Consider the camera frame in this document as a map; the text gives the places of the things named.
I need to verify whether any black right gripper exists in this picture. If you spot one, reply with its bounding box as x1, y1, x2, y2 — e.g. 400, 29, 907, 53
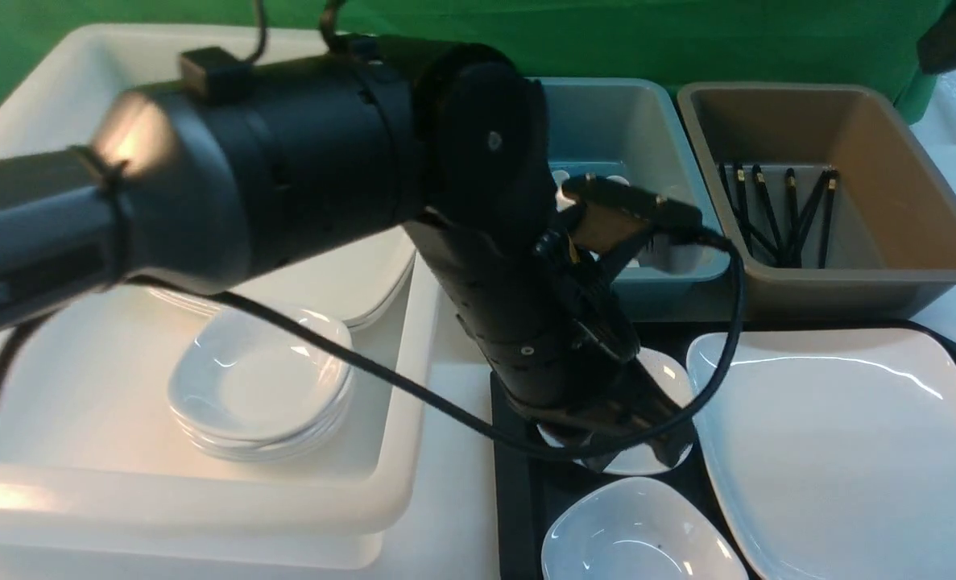
518, 354, 697, 474

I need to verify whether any large white square plate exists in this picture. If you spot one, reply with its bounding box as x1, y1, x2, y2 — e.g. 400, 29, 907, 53
695, 328, 956, 579

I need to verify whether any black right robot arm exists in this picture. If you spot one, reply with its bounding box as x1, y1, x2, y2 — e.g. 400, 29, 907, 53
0, 35, 710, 470

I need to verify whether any top white square plate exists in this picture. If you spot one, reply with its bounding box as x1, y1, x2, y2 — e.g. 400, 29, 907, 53
143, 226, 418, 323

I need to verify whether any black serving tray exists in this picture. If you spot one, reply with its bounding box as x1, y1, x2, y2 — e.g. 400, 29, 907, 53
494, 321, 956, 579

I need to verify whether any teal plastic bin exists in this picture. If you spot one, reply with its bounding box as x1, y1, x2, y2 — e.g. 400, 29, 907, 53
541, 77, 732, 321

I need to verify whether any brown plastic bin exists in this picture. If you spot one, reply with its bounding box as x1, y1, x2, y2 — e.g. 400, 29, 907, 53
677, 82, 956, 320

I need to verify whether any large white plastic bin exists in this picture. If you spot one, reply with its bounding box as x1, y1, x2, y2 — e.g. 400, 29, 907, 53
0, 23, 441, 579

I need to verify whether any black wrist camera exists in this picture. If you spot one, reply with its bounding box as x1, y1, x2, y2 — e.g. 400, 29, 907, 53
562, 173, 703, 255

